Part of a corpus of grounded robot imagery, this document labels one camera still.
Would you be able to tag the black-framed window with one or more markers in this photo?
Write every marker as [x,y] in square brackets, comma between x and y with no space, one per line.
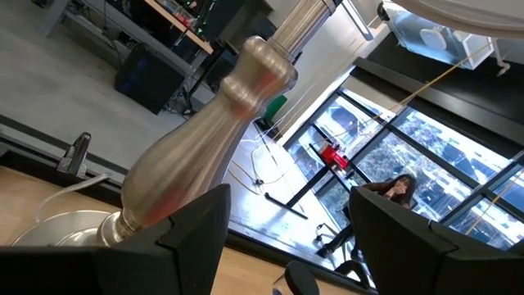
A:
[442,143]

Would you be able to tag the white lamp shade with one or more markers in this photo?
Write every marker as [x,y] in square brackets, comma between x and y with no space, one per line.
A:
[471,16]

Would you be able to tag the black computer tower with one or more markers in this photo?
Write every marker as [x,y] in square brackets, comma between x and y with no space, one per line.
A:
[147,78]

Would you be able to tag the red device on stand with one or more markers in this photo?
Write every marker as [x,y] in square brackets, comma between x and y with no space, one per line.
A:
[333,157]

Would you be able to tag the brown bottle black cap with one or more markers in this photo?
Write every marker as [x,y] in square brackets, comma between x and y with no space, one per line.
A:
[301,280]

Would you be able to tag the person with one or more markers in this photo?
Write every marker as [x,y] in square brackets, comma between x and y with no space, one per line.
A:
[393,190]

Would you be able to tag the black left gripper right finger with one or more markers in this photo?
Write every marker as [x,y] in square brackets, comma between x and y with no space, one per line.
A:
[409,254]

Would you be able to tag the black grey rail clamp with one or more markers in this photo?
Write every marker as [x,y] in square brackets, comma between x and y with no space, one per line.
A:
[75,153]

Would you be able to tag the silver metal lamp base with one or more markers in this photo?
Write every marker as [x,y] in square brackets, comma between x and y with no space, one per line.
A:
[196,155]

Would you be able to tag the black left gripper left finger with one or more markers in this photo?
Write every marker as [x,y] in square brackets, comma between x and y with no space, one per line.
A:
[184,246]

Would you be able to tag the grey desk wooden top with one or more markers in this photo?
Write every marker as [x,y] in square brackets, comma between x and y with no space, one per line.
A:
[180,28]

